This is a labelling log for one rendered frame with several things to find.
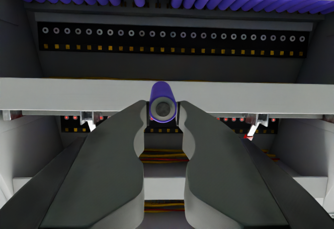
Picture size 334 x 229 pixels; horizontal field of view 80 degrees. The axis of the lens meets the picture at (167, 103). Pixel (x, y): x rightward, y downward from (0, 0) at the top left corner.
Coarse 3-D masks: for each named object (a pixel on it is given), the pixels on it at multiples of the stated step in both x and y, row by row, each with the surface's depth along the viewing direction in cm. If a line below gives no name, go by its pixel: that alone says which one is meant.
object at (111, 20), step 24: (0, 0) 33; (120, 24) 39; (144, 24) 39; (168, 24) 39; (192, 24) 39; (216, 24) 40; (240, 24) 40; (264, 24) 40; (288, 24) 40; (312, 24) 40
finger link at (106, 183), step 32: (96, 128) 9; (128, 128) 9; (96, 160) 7; (128, 160) 7; (64, 192) 6; (96, 192) 6; (128, 192) 6; (64, 224) 5; (96, 224) 5; (128, 224) 6
